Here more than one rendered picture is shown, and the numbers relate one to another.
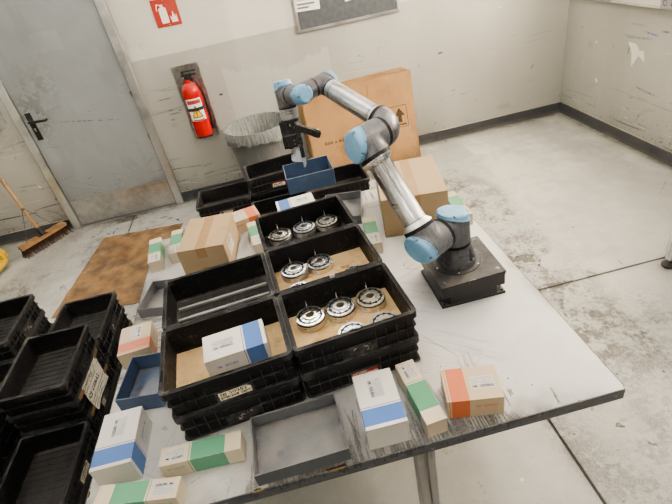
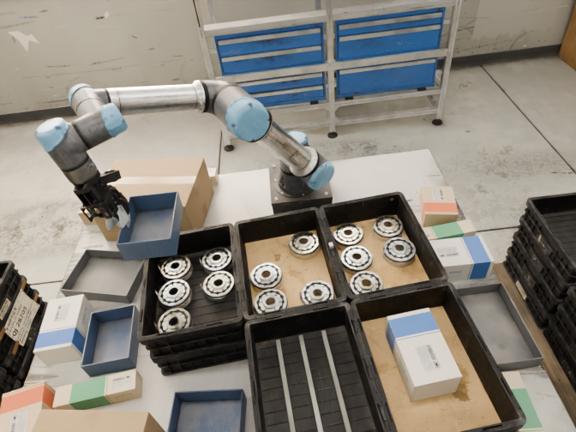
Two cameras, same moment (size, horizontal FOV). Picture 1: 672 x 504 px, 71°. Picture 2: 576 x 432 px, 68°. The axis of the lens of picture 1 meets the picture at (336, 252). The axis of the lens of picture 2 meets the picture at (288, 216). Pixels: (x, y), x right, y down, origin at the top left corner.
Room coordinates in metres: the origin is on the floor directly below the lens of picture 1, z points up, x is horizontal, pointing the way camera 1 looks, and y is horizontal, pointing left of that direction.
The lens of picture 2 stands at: (1.39, 0.93, 1.96)
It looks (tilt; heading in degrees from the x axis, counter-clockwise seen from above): 44 degrees down; 275
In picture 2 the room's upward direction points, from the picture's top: 8 degrees counter-clockwise
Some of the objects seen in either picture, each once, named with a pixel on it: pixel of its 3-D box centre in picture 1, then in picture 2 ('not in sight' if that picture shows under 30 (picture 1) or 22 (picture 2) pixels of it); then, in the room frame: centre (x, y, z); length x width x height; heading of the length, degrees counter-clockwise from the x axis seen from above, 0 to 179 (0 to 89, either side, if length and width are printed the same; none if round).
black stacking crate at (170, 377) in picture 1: (228, 354); (424, 365); (1.13, 0.41, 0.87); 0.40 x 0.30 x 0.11; 99
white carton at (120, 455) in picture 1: (123, 445); not in sight; (0.97, 0.76, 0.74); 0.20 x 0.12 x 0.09; 3
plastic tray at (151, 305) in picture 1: (175, 295); not in sight; (1.73, 0.74, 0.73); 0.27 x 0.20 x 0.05; 81
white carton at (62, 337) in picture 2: (296, 208); (65, 328); (2.26, 0.16, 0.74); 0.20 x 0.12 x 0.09; 98
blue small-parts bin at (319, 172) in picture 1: (308, 174); (152, 225); (1.87, 0.04, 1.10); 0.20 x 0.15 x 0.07; 94
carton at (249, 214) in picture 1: (244, 220); (27, 417); (2.27, 0.45, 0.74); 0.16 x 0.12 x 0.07; 107
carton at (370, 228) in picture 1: (372, 234); not in sight; (1.88, -0.18, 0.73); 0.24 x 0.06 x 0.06; 178
